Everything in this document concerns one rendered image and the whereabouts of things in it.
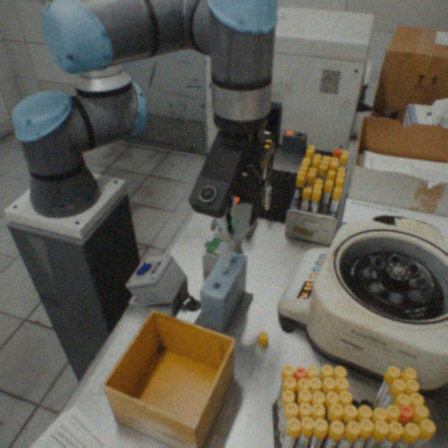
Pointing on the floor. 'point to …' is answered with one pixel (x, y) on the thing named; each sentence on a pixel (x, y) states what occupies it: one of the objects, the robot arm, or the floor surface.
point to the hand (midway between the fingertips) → (232, 237)
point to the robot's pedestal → (82, 279)
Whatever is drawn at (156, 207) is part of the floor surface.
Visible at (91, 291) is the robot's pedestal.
